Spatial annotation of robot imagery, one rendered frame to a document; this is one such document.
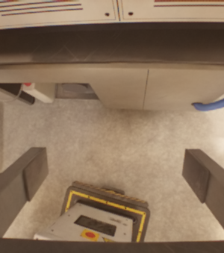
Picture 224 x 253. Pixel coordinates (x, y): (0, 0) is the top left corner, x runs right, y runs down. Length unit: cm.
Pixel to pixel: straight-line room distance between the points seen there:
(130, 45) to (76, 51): 17
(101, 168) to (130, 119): 38
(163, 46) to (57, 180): 109
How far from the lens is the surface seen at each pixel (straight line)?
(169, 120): 127
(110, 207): 100
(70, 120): 134
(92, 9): 52
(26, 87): 123
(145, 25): 60
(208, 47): 61
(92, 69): 64
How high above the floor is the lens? 123
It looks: 79 degrees down
